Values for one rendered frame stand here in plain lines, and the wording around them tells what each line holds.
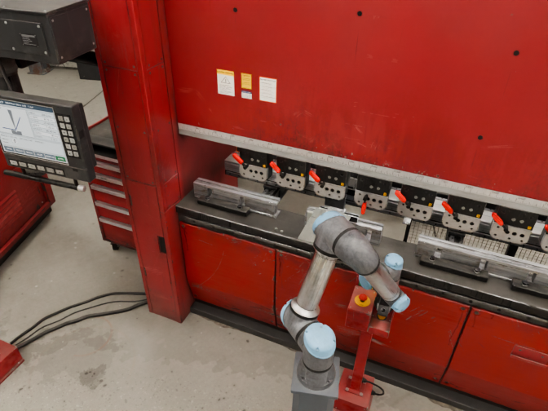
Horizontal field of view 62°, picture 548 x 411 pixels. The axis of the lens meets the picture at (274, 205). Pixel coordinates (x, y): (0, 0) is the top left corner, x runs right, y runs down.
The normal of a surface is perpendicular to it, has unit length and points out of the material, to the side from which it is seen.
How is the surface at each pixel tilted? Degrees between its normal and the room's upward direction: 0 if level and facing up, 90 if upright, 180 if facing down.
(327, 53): 90
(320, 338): 7
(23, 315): 0
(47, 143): 90
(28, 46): 90
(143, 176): 90
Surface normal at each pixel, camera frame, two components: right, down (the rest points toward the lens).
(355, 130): -0.39, 0.53
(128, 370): 0.02, -0.81
